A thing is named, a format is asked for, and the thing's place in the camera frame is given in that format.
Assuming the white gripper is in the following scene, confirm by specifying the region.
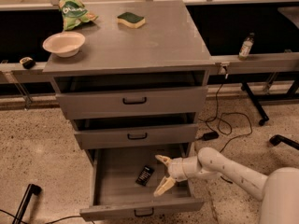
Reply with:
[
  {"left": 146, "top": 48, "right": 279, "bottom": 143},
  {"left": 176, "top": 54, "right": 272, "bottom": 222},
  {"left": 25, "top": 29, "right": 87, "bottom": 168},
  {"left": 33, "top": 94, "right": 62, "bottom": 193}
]
[{"left": 153, "top": 155, "right": 202, "bottom": 197}]

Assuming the black rxbar chocolate bar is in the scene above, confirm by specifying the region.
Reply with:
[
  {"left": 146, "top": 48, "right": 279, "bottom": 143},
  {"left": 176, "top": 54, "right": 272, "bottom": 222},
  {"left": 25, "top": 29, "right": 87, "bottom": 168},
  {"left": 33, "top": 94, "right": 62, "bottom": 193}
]
[{"left": 135, "top": 165, "right": 154, "bottom": 186}]

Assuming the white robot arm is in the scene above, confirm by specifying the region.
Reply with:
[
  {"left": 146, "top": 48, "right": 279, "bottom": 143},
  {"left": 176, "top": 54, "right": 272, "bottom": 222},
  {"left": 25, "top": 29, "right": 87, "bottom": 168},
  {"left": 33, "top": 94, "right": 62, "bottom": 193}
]
[{"left": 154, "top": 147, "right": 299, "bottom": 224}]

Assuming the grey bottom drawer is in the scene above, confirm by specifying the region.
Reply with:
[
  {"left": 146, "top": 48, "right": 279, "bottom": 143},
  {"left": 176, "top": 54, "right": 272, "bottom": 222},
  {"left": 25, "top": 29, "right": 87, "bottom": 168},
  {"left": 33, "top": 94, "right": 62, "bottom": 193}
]
[{"left": 80, "top": 144, "right": 204, "bottom": 221}]

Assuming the grey drawer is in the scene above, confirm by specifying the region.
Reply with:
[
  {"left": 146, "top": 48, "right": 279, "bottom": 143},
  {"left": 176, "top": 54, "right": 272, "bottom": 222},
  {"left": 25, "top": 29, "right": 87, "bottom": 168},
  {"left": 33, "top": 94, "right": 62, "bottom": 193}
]
[
  {"left": 55, "top": 71, "right": 207, "bottom": 119},
  {"left": 75, "top": 113, "right": 198, "bottom": 149},
  {"left": 80, "top": 144, "right": 204, "bottom": 221}
]

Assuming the grey middle drawer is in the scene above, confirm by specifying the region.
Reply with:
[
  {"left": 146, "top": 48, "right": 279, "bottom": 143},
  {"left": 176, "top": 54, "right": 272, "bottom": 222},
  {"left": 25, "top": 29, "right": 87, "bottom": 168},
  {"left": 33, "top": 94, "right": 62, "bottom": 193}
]
[{"left": 75, "top": 113, "right": 198, "bottom": 149}]

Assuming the grey drawer cabinet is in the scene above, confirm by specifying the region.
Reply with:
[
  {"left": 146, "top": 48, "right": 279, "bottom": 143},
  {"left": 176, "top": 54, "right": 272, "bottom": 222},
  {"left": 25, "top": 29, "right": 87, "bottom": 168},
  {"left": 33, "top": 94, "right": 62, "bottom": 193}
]
[{"left": 42, "top": 0, "right": 217, "bottom": 163}]

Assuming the grey top drawer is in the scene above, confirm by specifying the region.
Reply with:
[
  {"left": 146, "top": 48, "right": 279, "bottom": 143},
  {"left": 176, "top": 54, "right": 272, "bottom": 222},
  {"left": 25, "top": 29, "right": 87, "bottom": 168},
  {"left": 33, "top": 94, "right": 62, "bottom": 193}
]
[{"left": 55, "top": 71, "right": 207, "bottom": 119}]

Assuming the black power adapter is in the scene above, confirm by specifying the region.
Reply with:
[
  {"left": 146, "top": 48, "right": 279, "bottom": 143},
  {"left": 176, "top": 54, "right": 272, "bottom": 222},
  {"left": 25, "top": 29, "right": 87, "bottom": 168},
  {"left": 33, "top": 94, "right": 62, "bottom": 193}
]
[{"left": 203, "top": 131, "right": 219, "bottom": 141}]

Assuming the black chair base leg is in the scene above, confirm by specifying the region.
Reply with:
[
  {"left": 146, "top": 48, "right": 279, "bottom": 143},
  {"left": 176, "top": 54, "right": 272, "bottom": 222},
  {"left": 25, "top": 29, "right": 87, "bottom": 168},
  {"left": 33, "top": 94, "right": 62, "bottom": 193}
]
[{"left": 269, "top": 134, "right": 299, "bottom": 150}]

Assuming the black table leg with caster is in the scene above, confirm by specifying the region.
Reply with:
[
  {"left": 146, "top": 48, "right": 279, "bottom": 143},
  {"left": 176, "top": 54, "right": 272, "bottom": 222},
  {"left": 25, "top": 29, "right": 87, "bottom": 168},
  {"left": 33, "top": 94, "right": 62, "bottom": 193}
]
[{"left": 241, "top": 82, "right": 269, "bottom": 126}]

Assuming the black stand leg left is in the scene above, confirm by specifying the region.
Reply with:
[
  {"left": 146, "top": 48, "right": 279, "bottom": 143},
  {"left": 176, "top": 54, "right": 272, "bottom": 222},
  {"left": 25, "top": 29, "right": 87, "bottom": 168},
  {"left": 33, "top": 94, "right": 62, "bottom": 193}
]
[{"left": 12, "top": 184, "right": 42, "bottom": 224}]

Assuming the small glass bottle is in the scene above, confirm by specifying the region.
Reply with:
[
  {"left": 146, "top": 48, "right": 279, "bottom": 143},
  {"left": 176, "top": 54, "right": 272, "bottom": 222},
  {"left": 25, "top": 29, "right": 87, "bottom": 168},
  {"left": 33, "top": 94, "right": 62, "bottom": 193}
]
[{"left": 238, "top": 33, "right": 255, "bottom": 60}]

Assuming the green yellow sponge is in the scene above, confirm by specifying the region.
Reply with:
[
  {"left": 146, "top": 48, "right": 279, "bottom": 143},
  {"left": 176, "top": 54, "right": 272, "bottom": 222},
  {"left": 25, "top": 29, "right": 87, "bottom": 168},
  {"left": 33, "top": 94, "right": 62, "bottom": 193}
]
[{"left": 117, "top": 12, "right": 146, "bottom": 29}]

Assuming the white paper bowl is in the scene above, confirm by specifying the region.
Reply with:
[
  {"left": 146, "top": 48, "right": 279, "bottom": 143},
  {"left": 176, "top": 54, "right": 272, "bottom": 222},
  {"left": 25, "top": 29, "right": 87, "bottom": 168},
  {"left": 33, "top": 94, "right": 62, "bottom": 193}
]
[{"left": 43, "top": 32, "right": 85, "bottom": 58}]

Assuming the black tape measure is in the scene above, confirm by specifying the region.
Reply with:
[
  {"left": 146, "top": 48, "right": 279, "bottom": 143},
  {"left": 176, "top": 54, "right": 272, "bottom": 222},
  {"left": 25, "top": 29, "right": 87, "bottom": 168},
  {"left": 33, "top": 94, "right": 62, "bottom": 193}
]
[{"left": 20, "top": 57, "right": 36, "bottom": 69}]

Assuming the green chip bag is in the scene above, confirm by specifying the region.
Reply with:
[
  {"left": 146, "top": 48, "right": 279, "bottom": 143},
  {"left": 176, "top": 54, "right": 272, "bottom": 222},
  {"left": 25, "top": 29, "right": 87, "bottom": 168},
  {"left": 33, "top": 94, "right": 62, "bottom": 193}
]
[{"left": 59, "top": 0, "right": 98, "bottom": 31}]

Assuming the black cable on floor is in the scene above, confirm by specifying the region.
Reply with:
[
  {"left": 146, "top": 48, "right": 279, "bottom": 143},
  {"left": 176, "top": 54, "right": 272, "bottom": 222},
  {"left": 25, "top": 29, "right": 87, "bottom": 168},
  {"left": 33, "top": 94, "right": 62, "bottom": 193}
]
[{"left": 197, "top": 75, "right": 253, "bottom": 185}]

